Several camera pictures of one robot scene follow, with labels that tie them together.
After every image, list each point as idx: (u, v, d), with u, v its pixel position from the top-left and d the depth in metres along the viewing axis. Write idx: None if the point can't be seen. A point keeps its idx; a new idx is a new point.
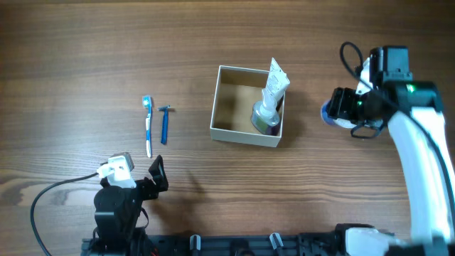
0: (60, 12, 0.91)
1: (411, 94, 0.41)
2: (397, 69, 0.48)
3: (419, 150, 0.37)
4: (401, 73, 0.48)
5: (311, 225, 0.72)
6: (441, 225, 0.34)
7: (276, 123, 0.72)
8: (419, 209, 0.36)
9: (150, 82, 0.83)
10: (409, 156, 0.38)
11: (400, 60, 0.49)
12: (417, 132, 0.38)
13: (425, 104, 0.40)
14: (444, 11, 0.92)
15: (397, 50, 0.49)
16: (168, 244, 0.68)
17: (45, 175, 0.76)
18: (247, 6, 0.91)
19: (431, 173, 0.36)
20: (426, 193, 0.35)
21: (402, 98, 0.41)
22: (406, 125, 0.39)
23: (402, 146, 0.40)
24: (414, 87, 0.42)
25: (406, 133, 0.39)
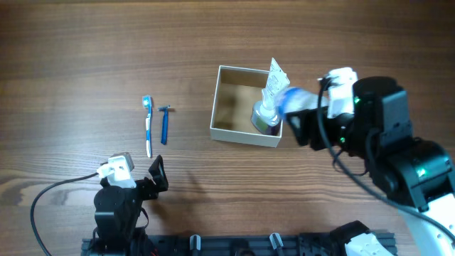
0: (60, 12, 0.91)
1: (425, 180, 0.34)
2: (394, 124, 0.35)
3: (443, 249, 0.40)
4: (401, 129, 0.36)
5: (311, 225, 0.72)
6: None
7: (276, 123, 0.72)
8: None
9: (150, 83, 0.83)
10: (431, 252, 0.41)
11: (399, 109, 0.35)
12: (439, 235, 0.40)
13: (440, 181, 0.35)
14: (444, 11, 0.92)
15: (393, 97, 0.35)
16: (169, 244, 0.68)
17: (45, 175, 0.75)
18: (247, 7, 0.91)
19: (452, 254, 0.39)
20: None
21: (415, 189, 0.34)
22: (428, 228, 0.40)
23: (419, 237, 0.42)
24: (426, 168, 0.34)
25: (428, 235, 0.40)
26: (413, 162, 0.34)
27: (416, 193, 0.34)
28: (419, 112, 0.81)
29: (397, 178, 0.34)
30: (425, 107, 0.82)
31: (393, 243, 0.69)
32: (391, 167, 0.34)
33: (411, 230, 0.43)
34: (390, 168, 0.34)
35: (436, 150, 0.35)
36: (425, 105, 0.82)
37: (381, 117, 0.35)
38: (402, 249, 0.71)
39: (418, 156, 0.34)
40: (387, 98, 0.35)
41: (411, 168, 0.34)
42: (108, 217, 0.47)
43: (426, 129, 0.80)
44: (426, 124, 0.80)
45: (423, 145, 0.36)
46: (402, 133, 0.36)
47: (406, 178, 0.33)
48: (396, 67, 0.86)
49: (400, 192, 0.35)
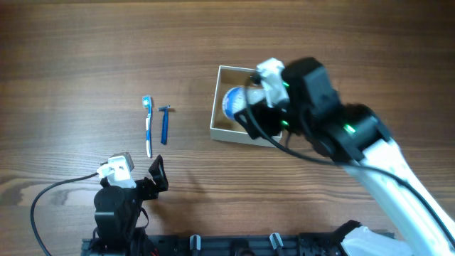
0: (60, 13, 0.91)
1: (357, 138, 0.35)
2: (321, 97, 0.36)
3: (394, 196, 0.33)
4: (330, 100, 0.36)
5: (311, 225, 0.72)
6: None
7: None
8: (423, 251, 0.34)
9: (150, 83, 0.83)
10: (389, 205, 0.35)
11: (323, 84, 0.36)
12: (383, 178, 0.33)
13: (372, 136, 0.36)
14: (444, 11, 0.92)
15: (315, 74, 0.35)
16: (169, 244, 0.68)
17: (44, 175, 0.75)
18: (247, 6, 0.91)
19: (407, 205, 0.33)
20: (420, 235, 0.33)
21: (351, 147, 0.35)
22: (370, 177, 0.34)
23: (373, 193, 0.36)
24: (356, 126, 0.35)
25: (373, 183, 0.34)
26: (342, 124, 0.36)
27: (352, 154, 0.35)
28: (419, 112, 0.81)
29: (330, 141, 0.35)
30: (424, 107, 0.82)
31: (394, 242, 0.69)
32: (325, 134, 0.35)
33: (365, 186, 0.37)
34: (325, 136, 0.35)
35: (364, 114, 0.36)
36: (425, 105, 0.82)
37: (307, 94, 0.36)
38: None
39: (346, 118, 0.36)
40: (307, 75, 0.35)
41: (340, 130, 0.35)
42: (108, 217, 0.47)
43: (426, 128, 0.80)
44: (426, 124, 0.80)
45: (352, 111, 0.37)
46: (331, 103, 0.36)
47: (339, 141, 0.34)
48: (395, 66, 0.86)
49: (340, 155, 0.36)
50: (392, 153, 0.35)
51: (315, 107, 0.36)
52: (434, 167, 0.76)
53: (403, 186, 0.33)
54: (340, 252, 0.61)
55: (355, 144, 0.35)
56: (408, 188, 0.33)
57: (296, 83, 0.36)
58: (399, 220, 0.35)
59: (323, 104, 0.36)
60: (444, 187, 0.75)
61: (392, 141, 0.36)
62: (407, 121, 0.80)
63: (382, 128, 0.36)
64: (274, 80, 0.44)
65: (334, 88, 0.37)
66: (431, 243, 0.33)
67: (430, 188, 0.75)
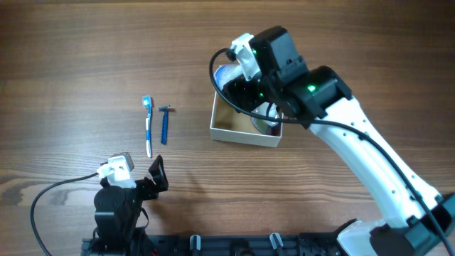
0: (60, 12, 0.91)
1: (316, 94, 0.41)
2: (286, 61, 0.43)
3: (357, 148, 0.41)
4: (294, 63, 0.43)
5: (311, 225, 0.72)
6: (409, 212, 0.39)
7: (276, 123, 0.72)
8: (386, 201, 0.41)
9: (150, 82, 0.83)
10: (355, 160, 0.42)
11: (286, 48, 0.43)
12: (345, 134, 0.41)
13: (331, 93, 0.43)
14: (443, 11, 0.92)
15: (279, 40, 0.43)
16: (168, 244, 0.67)
17: (44, 175, 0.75)
18: (247, 6, 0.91)
19: (369, 158, 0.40)
20: (383, 186, 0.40)
21: (313, 104, 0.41)
22: (335, 134, 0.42)
23: (342, 152, 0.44)
24: (317, 85, 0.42)
25: (338, 140, 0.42)
26: (305, 84, 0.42)
27: (314, 107, 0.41)
28: (419, 112, 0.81)
29: (295, 99, 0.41)
30: (424, 107, 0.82)
31: None
32: (290, 93, 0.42)
33: (336, 148, 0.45)
34: (291, 94, 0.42)
35: (324, 74, 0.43)
36: (425, 105, 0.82)
37: (273, 57, 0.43)
38: None
39: (308, 79, 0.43)
40: (272, 40, 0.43)
41: (303, 89, 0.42)
42: (108, 217, 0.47)
43: (426, 128, 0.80)
44: (426, 124, 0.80)
45: (314, 72, 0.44)
46: (296, 67, 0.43)
47: (301, 97, 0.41)
48: (396, 66, 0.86)
49: (305, 112, 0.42)
50: (355, 112, 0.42)
51: (280, 68, 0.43)
52: (434, 167, 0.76)
53: (362, 139, 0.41)
54: (340, 252, 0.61)
55: (316, 100, 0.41)
56: (367, 140, 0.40)
57: (264, 49, 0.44)
58: (365, 173, 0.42)
59: (288, 67, 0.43)
60: (445, 187, 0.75)
61: (354, 99, 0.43)
62: (407, 121, 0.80)
63: (340, 86, 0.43)
64: (245, 57, 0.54)
65: (299, 55, 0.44)
66: (392, 193, 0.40)
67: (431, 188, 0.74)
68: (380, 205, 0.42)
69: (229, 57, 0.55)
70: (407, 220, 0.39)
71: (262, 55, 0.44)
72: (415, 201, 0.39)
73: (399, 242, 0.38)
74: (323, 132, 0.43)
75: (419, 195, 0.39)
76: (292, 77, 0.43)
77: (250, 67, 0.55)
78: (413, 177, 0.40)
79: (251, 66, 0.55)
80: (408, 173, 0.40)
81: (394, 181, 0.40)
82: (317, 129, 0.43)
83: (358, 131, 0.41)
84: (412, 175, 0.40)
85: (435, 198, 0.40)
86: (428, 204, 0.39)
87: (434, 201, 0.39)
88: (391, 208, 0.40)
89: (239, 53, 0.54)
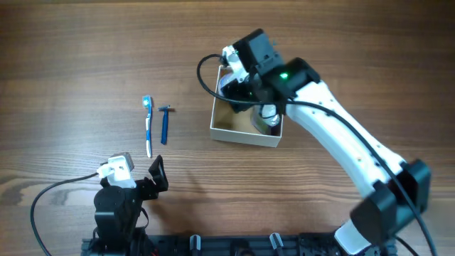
0: (60, 12, 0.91)
1: (289, 81, 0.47)
2: (264, 57, 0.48)
3: (323, 123, 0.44)
4: (271, 59, 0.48)
5: (311, 225, 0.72)
6: (374, 177, 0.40)
7: (276, 123, 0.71)
8: (355, 171, 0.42)
9: (150, 82, 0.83)
10: (323, 135, 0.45)
11: (264, 45, 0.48)
12: (313, 111, 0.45)
13: (303, 78, 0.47)
14: (443, 11, 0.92)
15: (256, 39, 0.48)
16: (168, 244, 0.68)
17: (44, 175, 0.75)
18: (247, 6, 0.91)
19: (334, 130, 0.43)
20: (348, 155, 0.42)
21: (286, 90, 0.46)
22: (304, 111, 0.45)
23: (313, 130, 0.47)
24: (289, 73, 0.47)
25: (308, 118, 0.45)
26: (279, 73, 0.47)
27: (288, 92, 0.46)
28: (419, 112, 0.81)
29: (270, 87, 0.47)
30: (424, 107, 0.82)
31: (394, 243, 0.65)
32: (266, 82, 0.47)
33: (309, 129, 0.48)
34: (267, 84, 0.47)
35: (297, 64, 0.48)
36: (425, 105, 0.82)
37: (251, 55, 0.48)
38: (402, 249, 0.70)
39: (282, 69, 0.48)
40: (249, 40, 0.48)
41: (276, 77, 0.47)
42: (108, 217, 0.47)
43: (426, 128, 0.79)
44: (426, 124, 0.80)
45: (289, 64, 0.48)
46: (273, 62, 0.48)
47: (275, 85, 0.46)
48: (396, 66, 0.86)
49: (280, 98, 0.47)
50: (323, 93, 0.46)
51: (257, 63, 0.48)
52: (434, 167, 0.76)
53: (329, 114, 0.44)
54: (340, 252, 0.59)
55: (288, 86, 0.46)
56: (332, 115, 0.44)
57: (243, 48, 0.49)
58: (333, 146, 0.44)
59: (265, 60, 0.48)
60: (445, 187, 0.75)
61: (322, 82, 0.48)
62: (407, 121, 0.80)
63: (311, 73, 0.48)
64: (234, 61, 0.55)
65: (275, 51, 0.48)
66: (357, 160, 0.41)
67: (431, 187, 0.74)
68: (352, 178, 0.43)
69: (222, 62, 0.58)
70: (373, 183, 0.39)
71: (241, 52, 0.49)
72: (379, 166, 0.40)
73: (370, 207, 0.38)
74: (296, 113, 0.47)
75: (382, 161, 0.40)
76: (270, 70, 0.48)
77: (239, 70, 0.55)
78: (378, 146, 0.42)
79: (239, 70, 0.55)
80: (373, 143, 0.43)
81: (360, 149, 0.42)
82: (291, 110, 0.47)
83: (325, 107, 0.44)
84: (378, 144, 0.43)
85: (400, 164, 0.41)
86: (393, 168, 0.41)
87: (399, 166, 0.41)
88: (359, 176, 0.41)
89: (227, 57, 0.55)
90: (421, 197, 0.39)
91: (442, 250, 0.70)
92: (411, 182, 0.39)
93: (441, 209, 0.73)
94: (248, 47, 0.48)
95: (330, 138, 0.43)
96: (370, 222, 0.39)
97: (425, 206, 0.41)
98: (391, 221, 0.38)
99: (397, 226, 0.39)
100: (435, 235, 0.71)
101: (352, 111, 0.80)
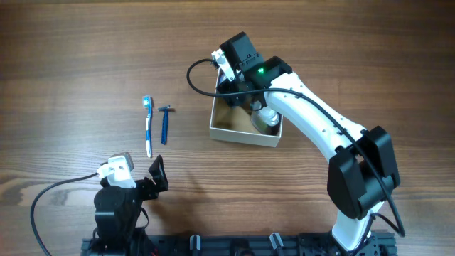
0: (60, 12, 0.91)
1: (266, 74, 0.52)
2: (247, 56, 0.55)
3: (293, 104, 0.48)
4: (252, 57, 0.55)
5: (311, 224, 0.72)
6: (335, 144, 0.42)
7: (276, 122, 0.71)
8: (322, 143, 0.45)
9: (150, 82, 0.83)
10: (295, 116, 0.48)
11: (246, 46, 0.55)
12: (284, 95, 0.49)
13: (277, 71, 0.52)
14: (443, 11, 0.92)
15: (239, 40, 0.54)
16: (168, 244, 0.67)
17: (45, 175, 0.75)
18: (247, 6, 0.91)
19: (302, 109, 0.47)
20: (315, 129, 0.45)
21: (261, 80, 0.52)
22: (276, 96, 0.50)
23: (288, 115, 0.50)
24: (266, 68, 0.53)
25: (281, 102, 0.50)
26: (258, 68, 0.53)
27: (263, 82, 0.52)
28: (419, 112, 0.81)
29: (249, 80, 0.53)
30: (424, 107, 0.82)
31: (394, 243, 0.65)
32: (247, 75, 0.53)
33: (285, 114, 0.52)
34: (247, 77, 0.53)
35: (274, 61, 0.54)
36: (425, 104, 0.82)
37: (235, 54, 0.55)
38: (402, 249, 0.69)
39: (261, 65, 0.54)
40: (234, 41, 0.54)
41: (255, 71, 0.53)
42: (109, 216, 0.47)
43: (426, 128, 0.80)
44: (426, 124, 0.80)
45: (268, 61, 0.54)
46: (254, 60, 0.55)
47: (253, 77, 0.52)
48: (396, 66, 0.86)
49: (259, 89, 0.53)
50: (293, 80, 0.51)
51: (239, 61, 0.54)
52: (434, 167, 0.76)
53: (298, 97, 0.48)
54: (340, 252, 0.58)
55: (265, 77, 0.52)
56: (300, 97, 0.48)
57: (229, 48, 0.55)
58: (303, 124, 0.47)
59: (245, 59, 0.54)
60: (444, 187, 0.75)
61: (293, 73, 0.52)
62: (407, 121, 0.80)
63: (284, 65, 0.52)
64: (222, 62, 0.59)
65: (257, 51, 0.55)
66: (322, 132, 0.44)
67: (431, 188, 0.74)
68: (322, 151, 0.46)
69: (213, 65, 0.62)
70: (335, 148, 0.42)
71: (227, 52, 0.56)
72: (342, 134, 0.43)
73: (335, 173, 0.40)
74: (271, 100, 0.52)
75: (344, 129, 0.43)
76: (251, 66, 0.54)
77: (227, 70, 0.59)
78: (342, 118, 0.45)
79: (228, 70, 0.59)
80: (338, 116, 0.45)
81: (324, 122, 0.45)
82: (268, 97, 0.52)
83: (294, 91, 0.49)
84: (342, 117, 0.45)
85: (361, 131, 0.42)
86: (355, 136, 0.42)
87: (360, 134, 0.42)
88: (325, 146, 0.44)
89: (216, 60, 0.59)
90: (386, 164, 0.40)
91: (442, 250, 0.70)
92: (374, 150, 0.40)
93: (442, 209, 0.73)
94: (232, 48, 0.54)
95: (300, 117, 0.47)
96: (340, 193, 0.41)
97: (394, 173, 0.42)
98: (357, 187, 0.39)
99: (366, 195, 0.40)
100: (436, 235, 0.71)
101: (352, 111, 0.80)
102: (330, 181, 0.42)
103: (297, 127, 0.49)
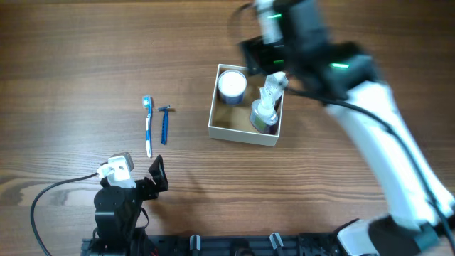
0: (60, 12, 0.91)
1: (345, 72, 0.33)
2: (311, 30, 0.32)
3: (378, 139, 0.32)
4: (320, 33, 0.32)
5: (311, 224, 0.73)
6: (422, 215, 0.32)
7: (275, 121, 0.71)
8: (399, 198, 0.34)
9: (150, 82, 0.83)
10: (372, 149, 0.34)
11: (308, 13, 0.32)
12: (365, 121, 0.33)
13: (358, 71, 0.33)
14: (443, 11, 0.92)
15: (306, 1, 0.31)
16: (169, 244, 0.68)
17: (45, 175, 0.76)
18: (247, 7, 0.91)
19: (387, 151, 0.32)
20: (400, 185, 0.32)
21: (340, 85, 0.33)
22: (353, 116, 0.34)
23: (357, 139, 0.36)
24: (341, 63, 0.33)
25: (357, 126, 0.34)
26: (330, 60, 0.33)
27: (333, 89, 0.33)
28: None
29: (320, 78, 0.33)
30: None
31: None
32: (311, 67, 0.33)
33: (350, 131, 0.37)
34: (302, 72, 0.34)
35: (351, 52, 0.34)
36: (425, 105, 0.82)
37: (290, 22, 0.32)
38: None
39: (334, 55, 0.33)
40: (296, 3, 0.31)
41: (328, 65, 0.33)
42: (109, 217, 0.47)
43: None
44: None
45: (340, 49, 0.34)
46: (320, 38, 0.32)
47: (328, 77, 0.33)
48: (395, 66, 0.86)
49: (325, 93, 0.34)
50: (378, 94, 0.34)
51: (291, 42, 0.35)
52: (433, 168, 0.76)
53: (389, 131, 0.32)
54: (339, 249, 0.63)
55: (338, 80, 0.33)
56: (394, 133, 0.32)
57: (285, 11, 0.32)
58: (373, 155, 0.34)
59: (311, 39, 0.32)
60: None
61: (377, 80, 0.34)
62: None
63: (367, 65, 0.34)
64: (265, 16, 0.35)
65: (323, 22, 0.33)
66: (409, 193, 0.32)
67: None
68: (388, 194, 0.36)
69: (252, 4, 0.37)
70: (419, 222, 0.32)
71: (279, 17, 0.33)
72: (432, 205, 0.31)
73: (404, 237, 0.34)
74: (338, 110, 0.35)
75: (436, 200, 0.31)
76: (316, 50, 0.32)
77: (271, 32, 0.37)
78: (431, 177, 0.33)
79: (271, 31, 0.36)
80: (428, 173, 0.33)
81: (414, 179, 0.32)
82: (335, 109, 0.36)
83: (383, 119, 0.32)
84: (430, 174, 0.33)
85: (451, 205, 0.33)
86: (445, 209, 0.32)
87: (448, 207, 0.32)
88: (398, 200, 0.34)
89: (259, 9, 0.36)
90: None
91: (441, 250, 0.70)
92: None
93: None
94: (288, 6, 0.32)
95: (383, 161, 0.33)
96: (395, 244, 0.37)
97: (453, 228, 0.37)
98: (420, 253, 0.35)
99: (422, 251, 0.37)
100: None
101: None
102: (390, 232, 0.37)
103: (365, 156, 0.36)
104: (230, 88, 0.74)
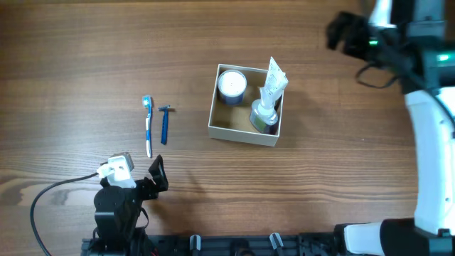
0: (59, 11, 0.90)
1: (441, 62, 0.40)
2: (424, 18, 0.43)
3: (443, 142, 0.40)
4: (429, 23, 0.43)
5: (311, 224, 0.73)
6: (448, 225, 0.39)
7: (275, 121, 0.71)
8: (432, 202, 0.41)
9: (150, 82, 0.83)
10: (431, 149, 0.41)
11: (431, 6, 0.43)
12: (442, 121, 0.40)
13: None
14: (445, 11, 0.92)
15: None
16: (169, 244, 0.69)
17: (45, 175, 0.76)
18: (248, 6, 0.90)
19: (448, 159, 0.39)
20: (441, 191, 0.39)
21: (434, 67, 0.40)
22: (431, 111, 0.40)
23: (421, 138, 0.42)
24: (449, 55, 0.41)
25: (431, 124, 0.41)
26: (436, 48, 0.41)
27: (429, 67, 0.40)
28: None
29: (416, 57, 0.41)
30: None
31: None
32: (413, 48, 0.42)
33: (418, 128, 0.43)
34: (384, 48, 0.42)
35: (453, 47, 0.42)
36: None
37: (411, 9, 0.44)
38: None
39: (439, 45, 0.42)
40: None
41: (434, 50, 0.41)
42: (108, 217, 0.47)
43: None
44: None
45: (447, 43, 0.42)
46: (430, 28, 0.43)
47: (424, 57, 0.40)
48: None
49: (419, 72, 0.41)
50: None
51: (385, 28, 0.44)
52: None
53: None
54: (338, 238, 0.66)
55: (436, 61, 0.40)
56: None
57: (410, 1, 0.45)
58: (428, 157, 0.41)
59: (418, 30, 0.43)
60: None
61: None
62: (406, 121, 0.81)
63: None
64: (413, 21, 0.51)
65: (441, 20, 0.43)
66: (446, 200, 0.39)
67: None
68: (424, 195, 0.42)
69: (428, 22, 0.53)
70: (440, 230, 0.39)
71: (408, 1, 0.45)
72: None
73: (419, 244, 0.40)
74: (419, 105, 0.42)
75: None
76: (424, 35, 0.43)
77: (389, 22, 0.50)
78: None
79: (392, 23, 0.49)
80: None
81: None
82: (415, 97, 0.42)
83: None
84: None
85: None
86: None
87: None
88: (431, 203, 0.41)
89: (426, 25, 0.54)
90: None
91: None
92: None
93: None
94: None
95: (440, 164, 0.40)
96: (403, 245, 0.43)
97: None
98: None
99: None
100: None
101: (351, 111, 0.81)
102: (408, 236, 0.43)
103: (421, 155, 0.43)
104: (229, 88, 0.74)
